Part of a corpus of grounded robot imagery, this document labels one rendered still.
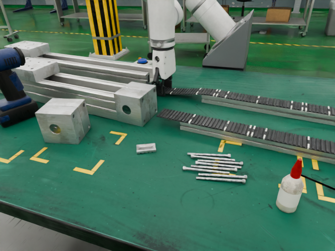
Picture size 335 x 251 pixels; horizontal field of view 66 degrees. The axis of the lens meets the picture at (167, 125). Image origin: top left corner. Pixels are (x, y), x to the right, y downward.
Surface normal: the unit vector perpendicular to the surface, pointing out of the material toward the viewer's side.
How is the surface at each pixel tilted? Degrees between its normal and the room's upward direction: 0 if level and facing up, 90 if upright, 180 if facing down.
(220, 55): 90
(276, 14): 90
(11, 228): 0
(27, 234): 0
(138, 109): 90
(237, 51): 90
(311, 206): 0
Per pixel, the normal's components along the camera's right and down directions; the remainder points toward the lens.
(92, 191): -0.04, -0.85
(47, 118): -0.15, 0.53
